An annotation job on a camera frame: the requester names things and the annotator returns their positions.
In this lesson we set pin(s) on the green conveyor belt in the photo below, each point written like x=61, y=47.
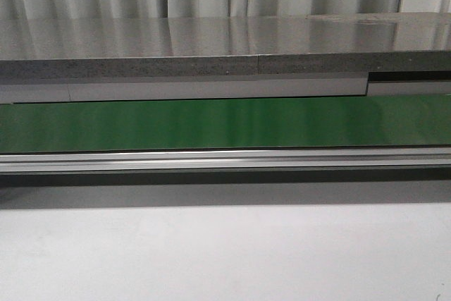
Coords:
x=405, y=120

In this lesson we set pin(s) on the grey stone counter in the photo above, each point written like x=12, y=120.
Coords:
x=85, y=60

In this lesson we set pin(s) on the aluminium conveyor side rail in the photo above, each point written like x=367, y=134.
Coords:
x=227, y=159

